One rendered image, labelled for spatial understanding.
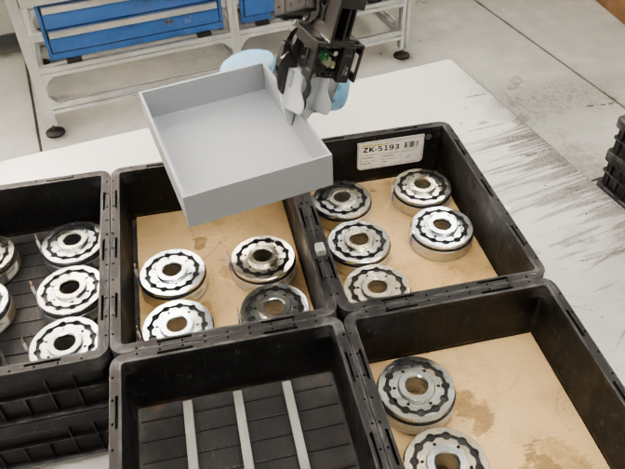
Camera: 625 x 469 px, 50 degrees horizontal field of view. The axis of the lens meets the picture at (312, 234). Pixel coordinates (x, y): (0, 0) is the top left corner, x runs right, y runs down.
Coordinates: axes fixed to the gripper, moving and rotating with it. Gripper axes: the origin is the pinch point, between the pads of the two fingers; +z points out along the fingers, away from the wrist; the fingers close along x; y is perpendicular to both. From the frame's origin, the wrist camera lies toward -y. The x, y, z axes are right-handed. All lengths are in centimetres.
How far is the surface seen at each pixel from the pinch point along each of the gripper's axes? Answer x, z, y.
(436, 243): 23.2, 15.4, 14.2
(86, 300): -27.7, 31.3, 0.7
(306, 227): 2.0, 14.7, 8.1
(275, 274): -1.5, 22.9, 8.8
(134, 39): 30, 68, -187
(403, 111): 56, 22, -43
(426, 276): 20.7, 19.5, 17.3
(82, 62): 9, 79, -186
